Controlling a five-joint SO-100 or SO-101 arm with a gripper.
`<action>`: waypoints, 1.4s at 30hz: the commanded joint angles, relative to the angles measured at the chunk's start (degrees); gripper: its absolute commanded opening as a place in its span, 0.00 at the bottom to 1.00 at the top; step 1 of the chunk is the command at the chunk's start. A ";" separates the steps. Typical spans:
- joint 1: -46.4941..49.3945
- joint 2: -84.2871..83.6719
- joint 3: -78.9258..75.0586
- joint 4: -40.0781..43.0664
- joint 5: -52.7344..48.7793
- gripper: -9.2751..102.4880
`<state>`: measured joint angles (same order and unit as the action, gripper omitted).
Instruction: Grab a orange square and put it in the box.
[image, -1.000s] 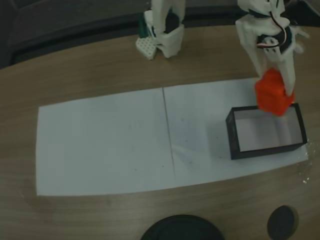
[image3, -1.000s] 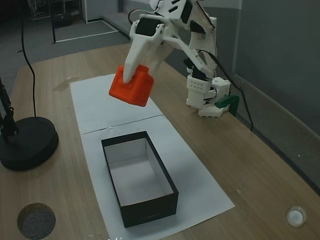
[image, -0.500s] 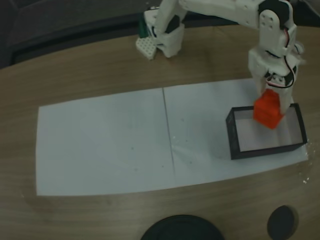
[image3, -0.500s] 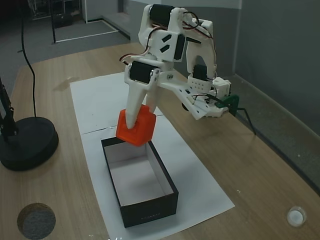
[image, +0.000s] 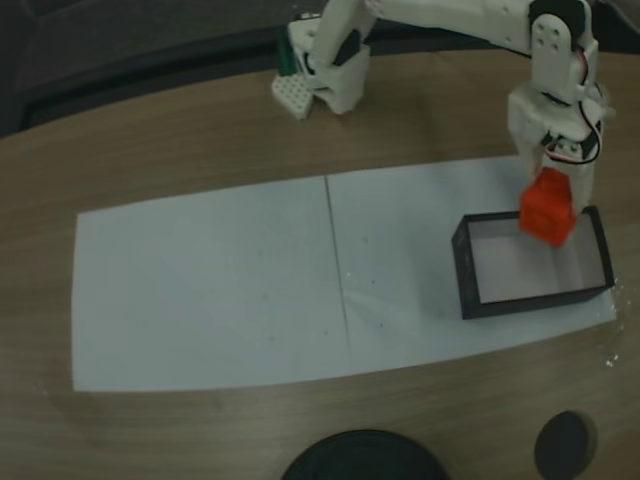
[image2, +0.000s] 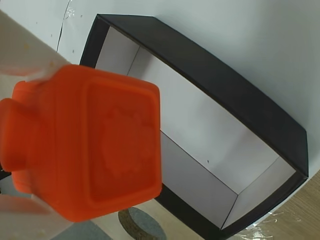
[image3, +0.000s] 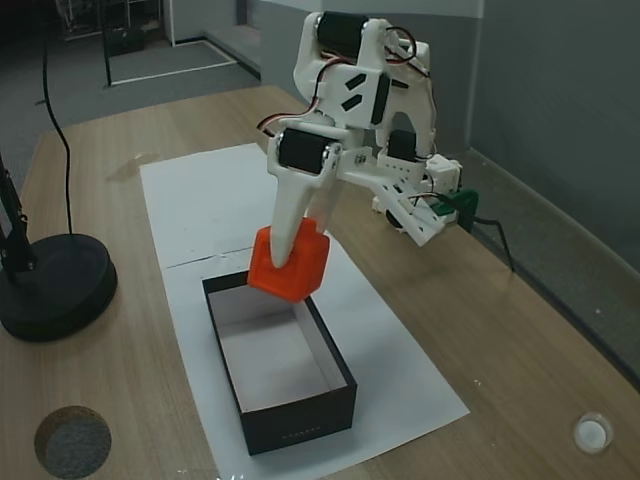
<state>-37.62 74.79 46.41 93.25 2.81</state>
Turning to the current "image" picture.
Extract orange cube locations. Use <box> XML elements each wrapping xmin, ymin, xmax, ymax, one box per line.
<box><xmin>518</xmin><ymin>167</ymin><xmax>577</xmax><ymax>249</ymax></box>

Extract dark rectangular open box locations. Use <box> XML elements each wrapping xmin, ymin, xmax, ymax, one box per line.
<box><xmin>451</xmin><ymin>205</ymin><xmax>616</xmax><ymax>322</ymax></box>

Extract white paper sheet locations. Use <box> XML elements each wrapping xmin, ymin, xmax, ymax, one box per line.
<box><xmin>72</xmin><ymin>174</ymin><xmax>354</xmax><ymax>394</ymax></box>
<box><xmin>324</xmin><ymin>157</ymin><xmax>619</xmax><ymax>376</ymax></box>

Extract small black round grommet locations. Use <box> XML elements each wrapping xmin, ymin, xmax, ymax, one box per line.
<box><xmin>533</xmin><ymin>410</ymin><xmax>599</xmax><ymax>479</ymax></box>

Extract green table clamp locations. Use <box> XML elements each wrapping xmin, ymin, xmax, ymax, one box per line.
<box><xmin>276</xmin><ymin>35</ymin><xmax>302</xmax><ymax>77</ymax></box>

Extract large black round object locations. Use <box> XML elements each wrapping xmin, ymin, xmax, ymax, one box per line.
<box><xmin>279</xmin><ymin>429</ymin><xmax>447</xmax><ymax>480</ymax></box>

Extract gripper servo wire bundle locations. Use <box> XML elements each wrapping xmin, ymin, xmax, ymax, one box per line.
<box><xmin>542</xmin><ymin>42</ymin><xmax>607</xmax><ymax>167</ymax></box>

